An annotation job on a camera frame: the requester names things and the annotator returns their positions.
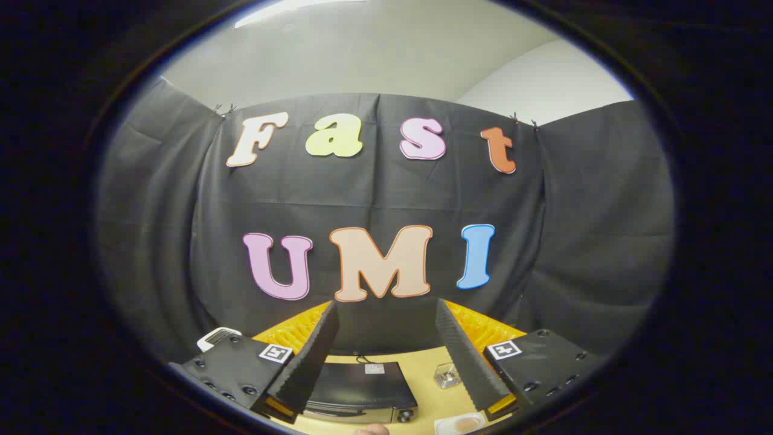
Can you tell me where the black backdrop cloth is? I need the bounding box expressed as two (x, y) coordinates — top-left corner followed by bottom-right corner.
(97, 77), (676, 369)

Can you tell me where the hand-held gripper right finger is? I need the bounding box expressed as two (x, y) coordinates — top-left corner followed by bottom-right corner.
(435, 298), (606, 422)

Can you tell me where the white pop-up toaster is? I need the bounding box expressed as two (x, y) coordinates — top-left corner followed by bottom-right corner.
(197, 327), (242, 352)

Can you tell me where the clear plastic basket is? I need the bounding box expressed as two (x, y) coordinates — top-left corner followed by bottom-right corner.
(434, 362), (463, 389)

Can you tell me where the packaged round pink food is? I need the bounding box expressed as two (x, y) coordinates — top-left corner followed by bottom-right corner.
(434, 412), (487, 435)

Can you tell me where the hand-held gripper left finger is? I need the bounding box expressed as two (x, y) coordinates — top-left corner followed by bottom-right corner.
(168, 300), (340, 424)

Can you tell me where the black toaster oven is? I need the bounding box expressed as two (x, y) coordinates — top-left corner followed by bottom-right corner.
(302, 361), (419, 424)

